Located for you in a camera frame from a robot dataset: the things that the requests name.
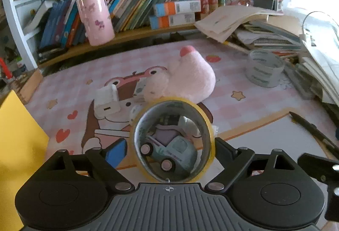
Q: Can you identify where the large white charger block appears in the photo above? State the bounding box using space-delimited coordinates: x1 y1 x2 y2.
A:
94 84 121 119

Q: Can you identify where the small white card packet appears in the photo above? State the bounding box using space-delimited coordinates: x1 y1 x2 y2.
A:
133 78 147 98

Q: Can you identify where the yellow tape roll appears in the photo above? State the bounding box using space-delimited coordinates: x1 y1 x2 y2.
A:
130 97 218 183

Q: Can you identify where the pink plush toy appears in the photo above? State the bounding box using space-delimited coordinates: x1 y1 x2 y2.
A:
143 46 216 104

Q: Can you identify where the black pen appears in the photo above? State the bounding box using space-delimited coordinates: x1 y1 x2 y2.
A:
289 111 339 159

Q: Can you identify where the toy car mint green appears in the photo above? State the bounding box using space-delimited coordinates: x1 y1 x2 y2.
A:
140 135 198 174

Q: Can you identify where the pink checked tablecloth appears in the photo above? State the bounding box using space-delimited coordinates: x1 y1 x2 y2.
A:
24 38 339 176

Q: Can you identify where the yellow cardboard box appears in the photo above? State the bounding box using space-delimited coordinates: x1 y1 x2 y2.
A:
1 91 49 230

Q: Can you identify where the clear tape roll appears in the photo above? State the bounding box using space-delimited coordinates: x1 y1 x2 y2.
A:
245 50 285 88

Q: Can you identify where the wooden chessboard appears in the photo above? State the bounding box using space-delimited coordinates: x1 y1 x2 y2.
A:
9 69 44 105

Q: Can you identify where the red pen bottle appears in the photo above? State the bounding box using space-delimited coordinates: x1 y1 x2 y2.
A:
0 58 13 79

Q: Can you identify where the pile of papers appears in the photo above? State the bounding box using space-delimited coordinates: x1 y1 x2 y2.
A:
195 6 338 104

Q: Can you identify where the lower orange white box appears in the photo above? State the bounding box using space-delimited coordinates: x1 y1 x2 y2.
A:
149 13 195 29

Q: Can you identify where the orange white box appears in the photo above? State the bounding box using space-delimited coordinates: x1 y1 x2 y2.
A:
149 13 195 29
153 0 201 17

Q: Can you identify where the pink cylindrical cup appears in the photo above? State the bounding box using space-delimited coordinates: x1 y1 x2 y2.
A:
76 0 115 46

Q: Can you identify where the upper orange white box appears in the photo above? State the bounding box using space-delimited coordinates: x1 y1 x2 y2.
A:
153 0 201 17

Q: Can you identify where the white cable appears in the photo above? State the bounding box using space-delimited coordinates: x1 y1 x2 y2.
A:
299 10 339 43

